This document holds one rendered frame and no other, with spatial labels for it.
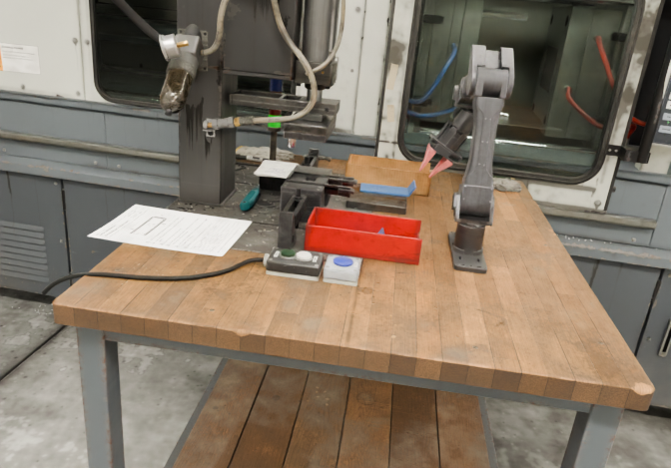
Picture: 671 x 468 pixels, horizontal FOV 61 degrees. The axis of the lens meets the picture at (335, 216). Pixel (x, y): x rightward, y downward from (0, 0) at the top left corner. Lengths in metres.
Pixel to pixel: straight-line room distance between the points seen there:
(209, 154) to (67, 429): 1.16
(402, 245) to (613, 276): 1.17
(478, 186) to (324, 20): 0.51
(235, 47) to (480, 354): 0.85
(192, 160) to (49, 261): 1.39
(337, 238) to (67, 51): 1.51
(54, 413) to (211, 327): 1.38
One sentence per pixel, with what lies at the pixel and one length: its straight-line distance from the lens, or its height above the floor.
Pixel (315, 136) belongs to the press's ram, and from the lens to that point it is 1.31.
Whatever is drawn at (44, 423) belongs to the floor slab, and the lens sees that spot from 2.25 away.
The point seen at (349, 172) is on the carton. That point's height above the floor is 0.95.
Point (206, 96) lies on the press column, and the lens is 1.40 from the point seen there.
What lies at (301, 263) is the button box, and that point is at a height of 0.93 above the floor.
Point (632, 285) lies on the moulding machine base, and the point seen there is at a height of 0.56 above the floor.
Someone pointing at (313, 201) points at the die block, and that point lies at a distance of 1.36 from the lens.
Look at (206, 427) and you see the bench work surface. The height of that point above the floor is 0.22.
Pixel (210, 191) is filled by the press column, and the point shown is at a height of 0.94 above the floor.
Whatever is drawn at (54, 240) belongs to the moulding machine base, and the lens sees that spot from 2.66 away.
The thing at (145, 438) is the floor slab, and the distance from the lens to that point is 2.12.
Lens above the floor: 1.41
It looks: 21 degrees down
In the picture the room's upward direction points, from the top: 5 degrees clockwise
